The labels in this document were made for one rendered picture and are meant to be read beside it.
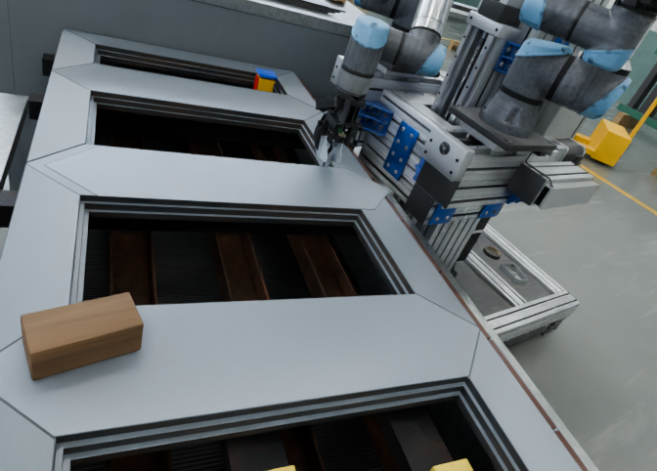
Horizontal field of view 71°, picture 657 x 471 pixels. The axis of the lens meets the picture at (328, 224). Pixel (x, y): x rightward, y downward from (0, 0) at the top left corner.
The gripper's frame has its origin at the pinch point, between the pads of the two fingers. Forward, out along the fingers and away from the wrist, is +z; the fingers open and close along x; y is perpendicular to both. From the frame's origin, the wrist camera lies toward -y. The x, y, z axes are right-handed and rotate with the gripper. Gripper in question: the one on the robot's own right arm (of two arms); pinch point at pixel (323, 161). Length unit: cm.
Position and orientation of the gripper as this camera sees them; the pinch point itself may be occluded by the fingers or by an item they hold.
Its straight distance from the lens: 117.6
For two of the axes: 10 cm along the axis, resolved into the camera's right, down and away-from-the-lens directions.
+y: 3.2, 6.2, -7.2
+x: 9.0, 0.3, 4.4
